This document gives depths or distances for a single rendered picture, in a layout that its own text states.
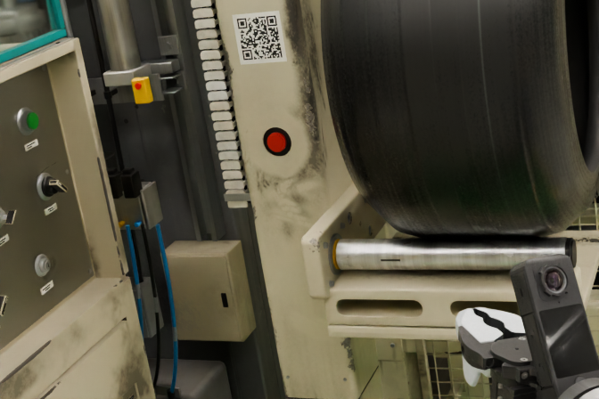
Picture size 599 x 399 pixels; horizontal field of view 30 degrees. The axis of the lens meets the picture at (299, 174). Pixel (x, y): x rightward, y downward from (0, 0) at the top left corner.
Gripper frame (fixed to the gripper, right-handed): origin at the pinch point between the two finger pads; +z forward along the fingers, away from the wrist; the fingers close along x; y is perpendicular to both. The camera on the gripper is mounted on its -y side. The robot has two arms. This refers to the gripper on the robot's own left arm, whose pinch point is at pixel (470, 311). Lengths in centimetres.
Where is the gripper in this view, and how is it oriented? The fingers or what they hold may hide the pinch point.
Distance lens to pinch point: 103.8
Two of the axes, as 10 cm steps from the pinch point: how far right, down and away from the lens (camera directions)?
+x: 9.4, -1.1, 3.2
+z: -3.4, -2.3, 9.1
